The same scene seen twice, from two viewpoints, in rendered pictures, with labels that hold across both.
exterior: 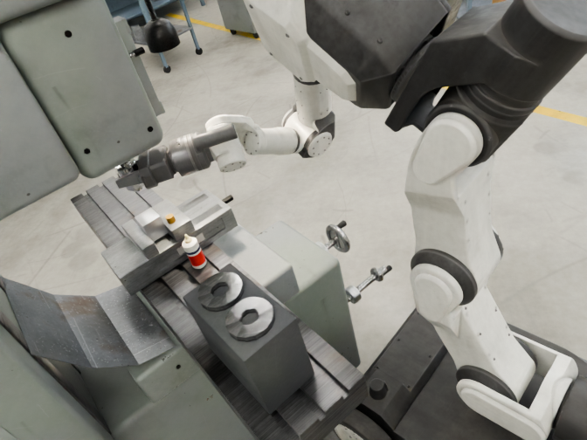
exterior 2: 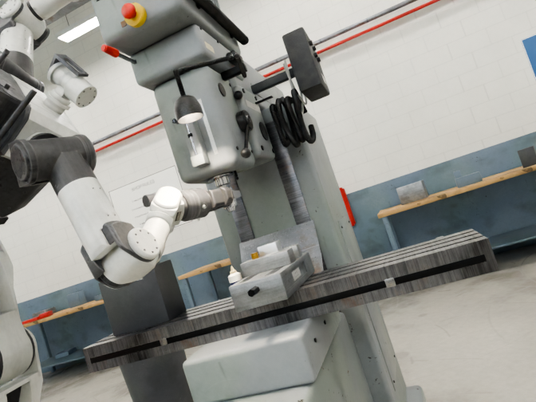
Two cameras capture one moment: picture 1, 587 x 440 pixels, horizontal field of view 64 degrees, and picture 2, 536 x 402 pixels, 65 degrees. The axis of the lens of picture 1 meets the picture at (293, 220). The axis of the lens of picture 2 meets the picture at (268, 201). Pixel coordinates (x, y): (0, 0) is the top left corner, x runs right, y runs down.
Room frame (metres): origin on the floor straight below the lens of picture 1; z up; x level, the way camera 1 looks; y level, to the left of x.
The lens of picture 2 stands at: (2.00, -0.50, 1.11)
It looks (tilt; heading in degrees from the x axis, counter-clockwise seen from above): 3 degrees up; 136
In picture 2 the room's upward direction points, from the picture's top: 18 degrees counter-clockwise
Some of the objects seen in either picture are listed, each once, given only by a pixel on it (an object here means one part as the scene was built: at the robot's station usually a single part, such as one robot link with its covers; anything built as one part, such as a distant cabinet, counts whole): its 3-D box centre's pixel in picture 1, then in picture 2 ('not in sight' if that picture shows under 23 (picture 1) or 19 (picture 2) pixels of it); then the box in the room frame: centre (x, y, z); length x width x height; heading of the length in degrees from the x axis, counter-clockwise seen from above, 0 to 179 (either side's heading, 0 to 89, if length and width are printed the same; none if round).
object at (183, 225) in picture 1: (171, 219); (268, 262); (1.07, 0.32, 1.01); 0.15 x 0.06 x 0.04; 29
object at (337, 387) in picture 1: (180, 271); (270, 305); (1.00, 0.35, 0.88); 1.24 x 0.23 x 0.08; 29
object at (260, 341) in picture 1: (248, 333); (142, 295); (0.61, 0.15, 1.02); 0.22 x 0.12 x 0.20; 30
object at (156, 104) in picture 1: (134, 70); (191, 131); (1.03, 0.24, 1.45); 0.04 x 0.04 x 0.21; 29
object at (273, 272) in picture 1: (196, 299); (273, 338); (0.98, 0.33, 0.78); 0.50 x 0.35 x 0.12; 119
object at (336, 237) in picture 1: (330, 244); not in sight; (1.22, -0.10, 0.62); 0.16 x 0.12 x 0.12; 119
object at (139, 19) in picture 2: not in sight; (135, 15); (1.09, 0.13, 1.76); 0.06 x 0.02 x 0.06; 29
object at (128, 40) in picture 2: not in sight; (175, 29); (0.97, 0.35, 1.81); 0.47 x 0.26 x 0.16; 119
